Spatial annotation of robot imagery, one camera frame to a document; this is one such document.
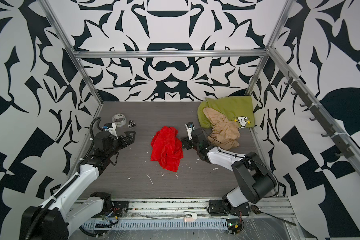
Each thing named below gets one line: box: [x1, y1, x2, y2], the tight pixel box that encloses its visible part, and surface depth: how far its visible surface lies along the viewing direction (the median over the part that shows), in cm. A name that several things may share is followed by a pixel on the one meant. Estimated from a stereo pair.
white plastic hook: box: [183, 211, 198, 222], surface depth 72 cm
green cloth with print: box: [197, 96, 255, 129], surface depth 114 cm
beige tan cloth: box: [203, 107, 241, 150], surface depth 101 cm
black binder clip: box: [127, 120, 136, 128], surface depth 107 cm
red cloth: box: [150, 126, 184, 173], surface depth 89 cm
